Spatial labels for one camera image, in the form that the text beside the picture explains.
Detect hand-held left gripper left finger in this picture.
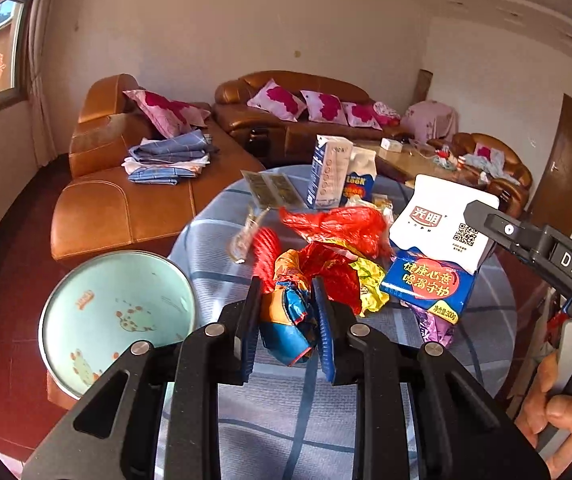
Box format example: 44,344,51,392
22,276,267,480

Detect tall white blue milk carton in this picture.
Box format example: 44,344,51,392
307,135,355,210

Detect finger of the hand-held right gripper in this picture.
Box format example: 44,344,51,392
463,200,549,267

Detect pink floral pillow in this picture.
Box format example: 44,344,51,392
123,89,211,139
300,90,349,125
342,101,383,130
247,79,307,122

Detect brown wooden door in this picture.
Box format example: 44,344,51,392
525,92,572,241

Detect brown leather chaise sofa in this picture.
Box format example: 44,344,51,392
50,74,267,261

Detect red plastic bag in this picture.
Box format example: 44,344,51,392
279,206,393,260

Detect beige curtain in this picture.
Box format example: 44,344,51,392
28,0,60,168

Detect blue white gable-top carton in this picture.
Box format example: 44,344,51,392
342,147,377,207
380,174,501,326

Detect person's right hand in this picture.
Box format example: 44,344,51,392
515,351,572,466

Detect wooden coffee table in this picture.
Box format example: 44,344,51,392
353,139,487,186

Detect red foam net sleeve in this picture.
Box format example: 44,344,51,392
252,226,281,294

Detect blue plaid tablecloth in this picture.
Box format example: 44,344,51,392
158,165,517,480

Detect round pink cushion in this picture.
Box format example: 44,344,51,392
373,101,401,126

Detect light green cartoon-print bin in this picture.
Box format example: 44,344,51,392
38,251,197,401

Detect clear plastic wrapper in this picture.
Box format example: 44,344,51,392
230,205,271,266

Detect red yellow foil wrapper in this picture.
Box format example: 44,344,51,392
301,240,391,319

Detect pink cloth-covered chair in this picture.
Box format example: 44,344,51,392
400,100,459,142

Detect brown board against wall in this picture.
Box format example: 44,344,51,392
413,69,433,107

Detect blue orange wrapper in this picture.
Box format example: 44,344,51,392
258,249,317,367

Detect folded blue plaid cloth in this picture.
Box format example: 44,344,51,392
128,129,219,166

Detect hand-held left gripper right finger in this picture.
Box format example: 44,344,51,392
311,276,552,480

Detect brown leather armchair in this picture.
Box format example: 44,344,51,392
426,132,533,218

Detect purple foil wrapper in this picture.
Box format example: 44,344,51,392
406,300,460,352

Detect brown leather long sofa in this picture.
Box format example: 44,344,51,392
214,71,417,155

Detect crumpled blue pink clothes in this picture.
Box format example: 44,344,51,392
466,142,508,179

